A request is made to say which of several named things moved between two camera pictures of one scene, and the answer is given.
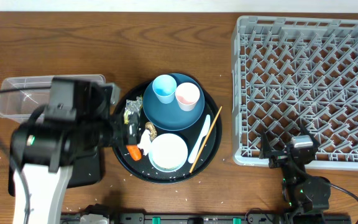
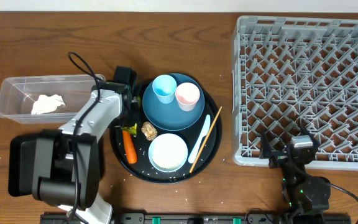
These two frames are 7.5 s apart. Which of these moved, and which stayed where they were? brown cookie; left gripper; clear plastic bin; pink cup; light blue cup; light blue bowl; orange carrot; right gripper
Moved: left gripper; orange carrot
Stayed: light blue cup; clear plastic bin; brown cookie; right gripper; pink cup; light blue bowl
